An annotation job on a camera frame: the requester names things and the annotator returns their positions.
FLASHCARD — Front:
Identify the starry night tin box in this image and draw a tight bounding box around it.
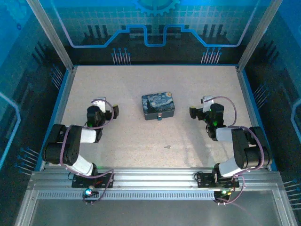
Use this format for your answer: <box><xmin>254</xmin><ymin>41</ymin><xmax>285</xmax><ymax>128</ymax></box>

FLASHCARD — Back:
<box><xmin>141</xmin><ymin>91</ymin><xmax>176</xmax><ymax>121</ymax></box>

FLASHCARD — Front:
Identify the left controller board with LED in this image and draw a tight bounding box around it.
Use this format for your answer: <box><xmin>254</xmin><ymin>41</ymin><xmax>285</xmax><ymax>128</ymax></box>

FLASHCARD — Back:
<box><xmin>82</xmin><ymin>187</ymin><xmax>100</xmax><ymax>199</ymax></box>

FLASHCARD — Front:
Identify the controller board with led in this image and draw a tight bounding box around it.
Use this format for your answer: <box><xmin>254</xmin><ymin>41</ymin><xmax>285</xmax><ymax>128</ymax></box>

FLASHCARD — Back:
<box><xmin>213</xmin><ymin>189</ymin><xmax>232</xmax><ymax>200</ymax></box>
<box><xmin>82</xmin><ymin>187</ymin><xmax>100</xmax><ymax>199</ymax></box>

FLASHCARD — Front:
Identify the right controller board with LED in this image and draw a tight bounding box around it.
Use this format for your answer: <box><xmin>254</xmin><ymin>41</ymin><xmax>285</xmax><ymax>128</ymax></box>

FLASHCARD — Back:
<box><xmin>213</xmin><ymin>189</ymin><xmax>232</xmax><ymax>200</ymax></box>

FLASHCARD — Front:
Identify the grey metal shelf panel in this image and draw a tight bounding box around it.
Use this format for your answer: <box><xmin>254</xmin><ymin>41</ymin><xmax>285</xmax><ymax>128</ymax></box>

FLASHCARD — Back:
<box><xmin>13</xmin><ymin>190</ymin><xmax>297</xmax><ymax>226</ymax></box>

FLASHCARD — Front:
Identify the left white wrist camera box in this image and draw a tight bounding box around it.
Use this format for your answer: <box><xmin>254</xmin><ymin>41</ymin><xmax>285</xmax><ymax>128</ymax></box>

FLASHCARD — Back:
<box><xmin>91</xmin><ymin>97</ymin><xmax>107</xmax><ymax>113</ymax></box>

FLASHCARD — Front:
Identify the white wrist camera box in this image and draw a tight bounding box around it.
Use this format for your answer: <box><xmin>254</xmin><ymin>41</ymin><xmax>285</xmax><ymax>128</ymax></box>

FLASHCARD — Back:
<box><xmin>91</xmin><ymin>97</ymin><xmax>107</xmax><ymax>113</ymax></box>
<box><xmin>200</xmin><ymin>95</ymin><xmax>215</xmax><ymax>113</ymax></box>

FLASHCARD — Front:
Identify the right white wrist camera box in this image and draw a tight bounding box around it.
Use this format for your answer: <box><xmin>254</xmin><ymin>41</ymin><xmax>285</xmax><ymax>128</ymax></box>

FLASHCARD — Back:
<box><xmin>200</xmin><ymin>95</ymin><xmax>215</xmax><ymax>113</ymax></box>

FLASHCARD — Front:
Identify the aluminium side rail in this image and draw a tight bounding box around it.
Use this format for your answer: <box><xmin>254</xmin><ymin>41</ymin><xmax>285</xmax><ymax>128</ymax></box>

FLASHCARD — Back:
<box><xmin>236</xmin><ymin>65</ymin><xmax>278</xmax><ymax>171</ymax></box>
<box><xmin>38</xmin><ymin>66</ymin><xmax>78</xmax><ymax>171</ymax></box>

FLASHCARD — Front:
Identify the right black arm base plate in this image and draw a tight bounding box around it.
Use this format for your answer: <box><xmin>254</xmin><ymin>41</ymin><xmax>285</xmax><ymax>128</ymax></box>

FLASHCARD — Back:
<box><xmin>196</xmin><ymin>172</ymin><xmax>240</xmax><ymax>189</ymax></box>

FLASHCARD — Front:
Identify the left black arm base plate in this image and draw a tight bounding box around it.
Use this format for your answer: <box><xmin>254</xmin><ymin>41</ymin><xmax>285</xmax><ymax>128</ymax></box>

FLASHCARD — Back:
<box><xmin>71</xmin><ymin>172</ymin><xmax>115</xmax><ymax>189</ymax></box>

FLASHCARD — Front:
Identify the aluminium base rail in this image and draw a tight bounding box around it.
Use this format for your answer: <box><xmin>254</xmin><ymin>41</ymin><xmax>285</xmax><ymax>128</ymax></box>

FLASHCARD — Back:
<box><xmin>27</xmin><ymin>167</ymin><xmax>285</xmax><ymax>192</ymax></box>

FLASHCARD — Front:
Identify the slotted grey cable duct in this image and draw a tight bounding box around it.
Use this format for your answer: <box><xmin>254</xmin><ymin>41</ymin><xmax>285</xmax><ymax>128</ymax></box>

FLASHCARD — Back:
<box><xmin>37</xmin><ymin>191</ymin><xmax>216</xmax><ymax>201</ymax></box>

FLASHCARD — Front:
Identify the aluminium frame post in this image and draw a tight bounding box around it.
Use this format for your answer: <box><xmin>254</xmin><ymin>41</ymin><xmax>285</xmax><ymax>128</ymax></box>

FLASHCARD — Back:
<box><xmin>26</xmin><ymin>0</ymin><xmax>76</xmax><ymax>72</ymax></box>
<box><xmin>237</xmin><ymin>0</ymin><xmax>283</xmax><ymax>72</ymax></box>

